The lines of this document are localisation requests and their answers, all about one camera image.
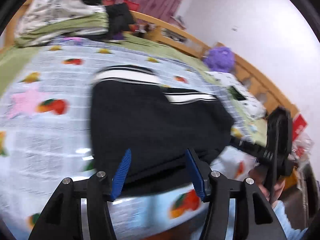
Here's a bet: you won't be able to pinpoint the light blue right sleeve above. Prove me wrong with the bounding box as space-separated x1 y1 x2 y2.
273 200 307 240

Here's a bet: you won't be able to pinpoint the folded white green quilt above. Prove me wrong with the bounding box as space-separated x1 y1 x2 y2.
14 0 108 47

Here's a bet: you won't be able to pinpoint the green blanket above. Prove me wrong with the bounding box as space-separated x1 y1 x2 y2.
1 35 267 145

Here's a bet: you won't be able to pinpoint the wooden bed frame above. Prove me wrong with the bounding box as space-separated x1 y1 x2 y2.
0 0 301 190

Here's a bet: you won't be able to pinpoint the right hand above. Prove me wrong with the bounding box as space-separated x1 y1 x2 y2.
248 166 285 204

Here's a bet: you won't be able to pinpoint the purple plush toy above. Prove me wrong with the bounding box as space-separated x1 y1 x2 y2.
203 46 235 73

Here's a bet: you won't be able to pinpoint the fruit print plaid sheet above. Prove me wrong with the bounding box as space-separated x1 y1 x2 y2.
1 37 243 239

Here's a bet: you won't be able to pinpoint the white patterned pillow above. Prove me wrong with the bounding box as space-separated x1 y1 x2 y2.
206 71 266 120

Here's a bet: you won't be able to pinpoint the black pants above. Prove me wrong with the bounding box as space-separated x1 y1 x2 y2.
90 65 234 196

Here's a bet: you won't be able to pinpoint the black clothes pile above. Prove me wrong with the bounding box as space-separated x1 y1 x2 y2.
105 3 136 40

